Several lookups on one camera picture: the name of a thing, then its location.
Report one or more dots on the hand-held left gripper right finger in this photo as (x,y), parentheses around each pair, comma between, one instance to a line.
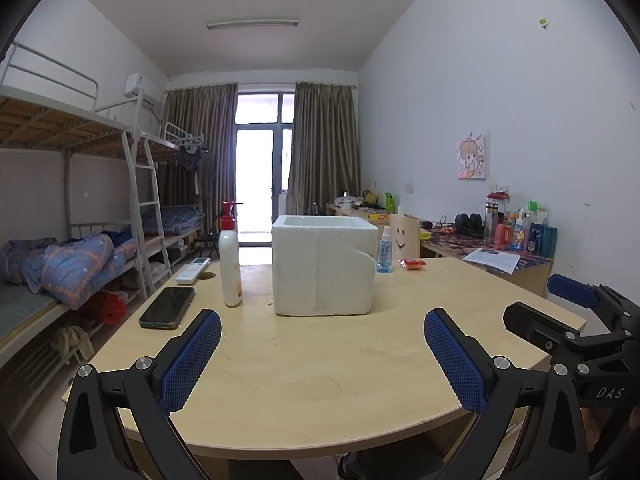
(455,360)

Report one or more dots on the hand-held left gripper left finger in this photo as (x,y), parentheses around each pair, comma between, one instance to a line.
(192,360)

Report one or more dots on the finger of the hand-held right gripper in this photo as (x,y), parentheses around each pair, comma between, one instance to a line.
(530,322)
(572,290)

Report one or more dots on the white foam box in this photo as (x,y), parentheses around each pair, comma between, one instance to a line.
(320,270)

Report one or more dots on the desk with patterned cloth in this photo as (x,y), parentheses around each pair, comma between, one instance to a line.
(530,272)

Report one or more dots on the black smartphone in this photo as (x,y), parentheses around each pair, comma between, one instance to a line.
(167,307)

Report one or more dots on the group of toiletry bottles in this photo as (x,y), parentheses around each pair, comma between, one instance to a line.
(537,237)

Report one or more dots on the white paper sheet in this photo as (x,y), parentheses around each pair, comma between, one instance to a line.
(492,260)

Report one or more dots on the white remote control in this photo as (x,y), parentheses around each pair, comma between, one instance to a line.
(193,269)

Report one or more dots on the white lotion pump bottle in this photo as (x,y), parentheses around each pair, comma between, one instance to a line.
(231,270)

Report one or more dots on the red bag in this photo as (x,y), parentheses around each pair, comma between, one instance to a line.
(107,307)

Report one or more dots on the red snack packet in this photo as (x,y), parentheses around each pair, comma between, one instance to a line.
(412,264)

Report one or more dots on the black headphones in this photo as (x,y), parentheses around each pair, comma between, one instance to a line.
(469,225)

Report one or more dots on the beige cloth bundle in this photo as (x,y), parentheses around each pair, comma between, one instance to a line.
(72,342)

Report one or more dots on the small clear spray bottle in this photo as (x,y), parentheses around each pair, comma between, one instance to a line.
(384,257)

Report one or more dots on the wooden chair with smiley face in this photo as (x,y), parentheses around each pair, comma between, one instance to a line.
(402,240)

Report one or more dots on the blue orange checked quilt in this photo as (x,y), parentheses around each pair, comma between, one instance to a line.
(85,270)

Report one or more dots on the blue checked blanket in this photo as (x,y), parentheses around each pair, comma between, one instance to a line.
(175,217)

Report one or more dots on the white bed ladder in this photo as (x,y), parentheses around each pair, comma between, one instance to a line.
(150,205)

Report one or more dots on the yellow box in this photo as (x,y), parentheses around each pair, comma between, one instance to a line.
(376,215)

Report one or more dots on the green pouch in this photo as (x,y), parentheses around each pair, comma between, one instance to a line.
(390,202)

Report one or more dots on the wooden desk with drawers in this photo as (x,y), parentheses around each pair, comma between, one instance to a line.
(350,212)

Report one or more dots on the yellow black bag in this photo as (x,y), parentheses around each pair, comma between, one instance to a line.
(369,197)

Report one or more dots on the white pot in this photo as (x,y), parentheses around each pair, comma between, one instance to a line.
(346,201)

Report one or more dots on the dark hanging clothes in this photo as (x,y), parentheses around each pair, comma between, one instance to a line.
(192,165)

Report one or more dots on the dark blue quilt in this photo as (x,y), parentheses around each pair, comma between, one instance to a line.
(22,262)

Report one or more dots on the glass balcony door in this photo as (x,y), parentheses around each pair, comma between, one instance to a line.
(260,175)

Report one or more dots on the white metal bunk bed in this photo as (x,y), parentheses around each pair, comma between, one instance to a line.
(175,145)
(50,120)

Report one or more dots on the brown curtain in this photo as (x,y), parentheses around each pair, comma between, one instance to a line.
(325,150)
(210,135)

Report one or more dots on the white air conditioner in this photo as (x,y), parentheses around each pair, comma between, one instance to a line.
(142,90)

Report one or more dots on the ceiling tube light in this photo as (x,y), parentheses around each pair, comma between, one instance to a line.
(252,23)

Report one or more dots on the cartoon wall poster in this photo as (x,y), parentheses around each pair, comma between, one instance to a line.
(471,156)

